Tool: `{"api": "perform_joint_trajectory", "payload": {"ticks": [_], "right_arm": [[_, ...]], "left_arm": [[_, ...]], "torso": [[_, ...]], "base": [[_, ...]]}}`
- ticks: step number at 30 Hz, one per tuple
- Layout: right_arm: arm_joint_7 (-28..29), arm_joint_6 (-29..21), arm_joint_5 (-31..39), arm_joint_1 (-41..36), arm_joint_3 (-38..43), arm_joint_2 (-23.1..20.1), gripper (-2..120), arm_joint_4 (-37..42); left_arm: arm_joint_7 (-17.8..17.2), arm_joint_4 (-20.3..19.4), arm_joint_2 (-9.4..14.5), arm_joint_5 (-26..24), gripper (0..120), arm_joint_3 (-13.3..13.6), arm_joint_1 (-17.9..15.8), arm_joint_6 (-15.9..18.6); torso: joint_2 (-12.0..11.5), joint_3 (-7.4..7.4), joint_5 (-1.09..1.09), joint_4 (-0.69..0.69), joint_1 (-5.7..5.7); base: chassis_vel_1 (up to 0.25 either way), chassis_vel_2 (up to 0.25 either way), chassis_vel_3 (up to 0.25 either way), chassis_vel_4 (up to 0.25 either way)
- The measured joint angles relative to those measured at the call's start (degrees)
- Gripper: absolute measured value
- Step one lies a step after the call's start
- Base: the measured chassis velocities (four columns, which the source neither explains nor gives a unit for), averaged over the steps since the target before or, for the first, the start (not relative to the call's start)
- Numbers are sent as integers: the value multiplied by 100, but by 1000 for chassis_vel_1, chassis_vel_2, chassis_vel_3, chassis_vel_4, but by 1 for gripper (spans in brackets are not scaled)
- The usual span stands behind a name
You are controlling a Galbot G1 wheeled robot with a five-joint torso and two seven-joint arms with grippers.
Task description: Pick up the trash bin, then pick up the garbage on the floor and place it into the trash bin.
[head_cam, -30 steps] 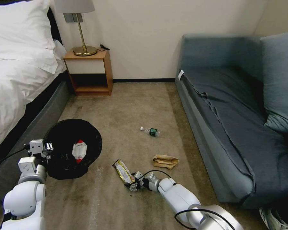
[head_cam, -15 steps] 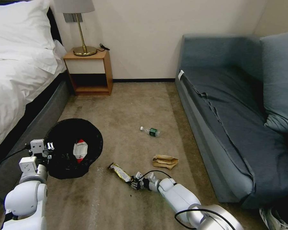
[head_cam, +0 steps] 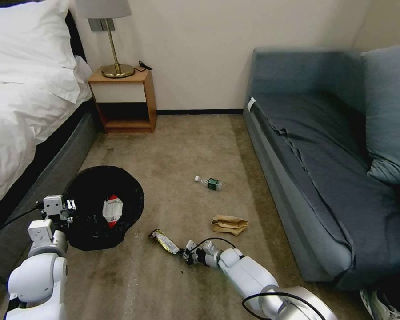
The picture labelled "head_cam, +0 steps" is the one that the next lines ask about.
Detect grey upholstered bed base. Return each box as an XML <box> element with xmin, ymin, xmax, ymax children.
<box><xmin>0</xmin><ymin>112</ymin><xmax>99</xmax><ymax>284</ymax></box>

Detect white red crumpled package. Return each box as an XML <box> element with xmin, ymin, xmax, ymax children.
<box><xmin>101</xmin><ymin>193</ymin><xmax>124</xmax><ymax>229</ymax></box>

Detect brass table lamp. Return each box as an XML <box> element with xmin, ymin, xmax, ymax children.
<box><xmin>78</xmin><ymin>0</ymin><xmax>136</xmax><ymax>79</ymax></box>

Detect grey wall switch plate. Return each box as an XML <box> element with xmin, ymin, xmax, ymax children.
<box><xmin>88</xmin><ymin>18</ymin><xmax>117</xmax><ymax>32</ymax></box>

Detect small white pillow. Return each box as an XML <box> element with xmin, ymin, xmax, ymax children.
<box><xmin>74</xmin><ymin>55</ymin><xmax>94</xmax><ymax>101</ymax></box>

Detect dark bed headboard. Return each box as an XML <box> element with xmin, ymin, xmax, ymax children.
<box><xmin>64</xmin><ymin>6</ymin><xmax>88</xmax><ymax>64</ymax></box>

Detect blue-grey sofa cushion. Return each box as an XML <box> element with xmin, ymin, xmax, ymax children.
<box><xmin>360</xmin><ymin>44</ymin><xmax>400</xmax><ymax>186</ymax></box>

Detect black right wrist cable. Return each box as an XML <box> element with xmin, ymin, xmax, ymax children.
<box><xmin>194</xmin><ymin>237</ymin><xmax>244</xmax><ymax>258</ymax></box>

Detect white bed duvet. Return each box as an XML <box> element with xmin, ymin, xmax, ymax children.
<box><xmin>0</xmin><ymin>50</ymin><xmax>94</xmax><ymax>219</ymax></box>

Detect clear plastic bottle green label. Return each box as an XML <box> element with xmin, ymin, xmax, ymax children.
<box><xmin>194</xmin><ymin>175</ymin><xmax>224</xmax><ymax>192</ymax></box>

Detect crumpled brown paper bag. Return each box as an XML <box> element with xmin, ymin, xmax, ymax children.
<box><xmin>211</xmin><ymin>214</ymin><xmax>249</xmax><ymax>237</ymax></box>

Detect wooden nightstand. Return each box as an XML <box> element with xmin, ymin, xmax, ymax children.
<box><xmin>88</xmin><ymin>68</ymin><xmax>158</xmax><ymax>134</ymax></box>

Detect yellow snack wrapper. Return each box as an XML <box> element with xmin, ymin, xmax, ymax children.
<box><xmin>148</xmin><ymin>228</ymin><xmax>181</xmax><ymax>256</ymax></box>

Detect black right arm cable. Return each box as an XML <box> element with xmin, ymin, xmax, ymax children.
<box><xmin>241</xmin><ymin>288</ymin><xmax>324</xmax><ymax>320</ymax></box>

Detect person's shoe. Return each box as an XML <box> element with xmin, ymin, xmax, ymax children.
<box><xmin>360</xmin><ymin>288</ymin><xmax>400</xmax><ymax>320</ymax></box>

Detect large white pillow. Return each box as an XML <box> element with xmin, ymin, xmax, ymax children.
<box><xmin>0</xmin><ymin>0</ymin><xmax>79</xmax><ymax>84</ymax></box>

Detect black trash bin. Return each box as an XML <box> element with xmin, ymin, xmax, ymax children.
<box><xmin>64</xmin><ymin>165</ymin><xmax>145</xmax><ymax>252</ymax></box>

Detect blue-grey sofa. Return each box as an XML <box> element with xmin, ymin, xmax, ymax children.
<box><xmin>243</xmin><ymin>46</ymin><xmax>400</xmax><ymax>292</ymax></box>

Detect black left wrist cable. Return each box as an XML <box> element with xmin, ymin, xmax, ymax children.
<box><xmin>0</xmin><ymin>206</ymin><xmax>44</xmax><ymax>234</ymax></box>

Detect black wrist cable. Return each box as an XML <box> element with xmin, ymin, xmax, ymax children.
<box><xmin>194</xmin><ymin>237</ymin><xmax>244</xmax><ymax>258</ymax></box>
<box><xmin>0</xmin><ymin>206</ymin><xmax>44</xmax><ymax>234</ymax></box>

